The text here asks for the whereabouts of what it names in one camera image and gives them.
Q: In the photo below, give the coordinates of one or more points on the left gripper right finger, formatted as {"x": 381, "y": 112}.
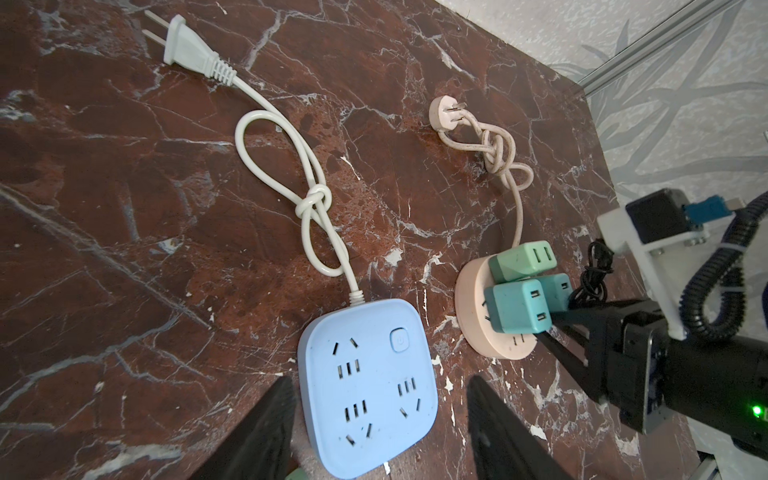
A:
{"x": 502, "y": 446}

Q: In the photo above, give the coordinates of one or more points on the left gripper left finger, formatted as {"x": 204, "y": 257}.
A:
{"x": 259, "y": 447}

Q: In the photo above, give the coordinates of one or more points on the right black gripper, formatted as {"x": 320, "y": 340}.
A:
{"x": 632, "y": 363}

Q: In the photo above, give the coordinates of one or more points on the teal green cube charger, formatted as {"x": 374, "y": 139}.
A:
{"x": 518, "y": 307}

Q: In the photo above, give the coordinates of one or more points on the light green cube charger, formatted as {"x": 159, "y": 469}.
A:
{"x": 525, "y": 260}

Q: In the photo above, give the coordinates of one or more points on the pink round power strip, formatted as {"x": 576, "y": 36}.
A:
{"x": 472, "y": 316}

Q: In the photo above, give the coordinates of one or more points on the blue square power strip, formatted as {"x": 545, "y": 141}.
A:
{"x": 367, "y": 385}

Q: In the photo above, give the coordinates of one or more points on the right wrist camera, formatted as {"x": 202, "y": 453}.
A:
{"x": 667, "y": 235}

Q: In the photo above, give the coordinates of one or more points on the aluminium frame rail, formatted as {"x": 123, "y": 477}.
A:
{"x": 692, "y": 15}

